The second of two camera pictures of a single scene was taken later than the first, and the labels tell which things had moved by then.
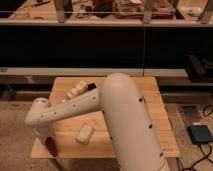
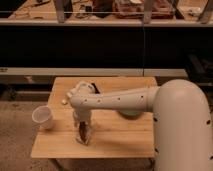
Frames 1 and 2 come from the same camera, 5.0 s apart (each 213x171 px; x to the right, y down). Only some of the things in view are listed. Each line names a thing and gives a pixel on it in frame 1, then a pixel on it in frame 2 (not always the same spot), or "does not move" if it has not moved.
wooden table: [64, 131] does not move
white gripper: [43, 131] -> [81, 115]
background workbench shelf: [112, 13] does not move
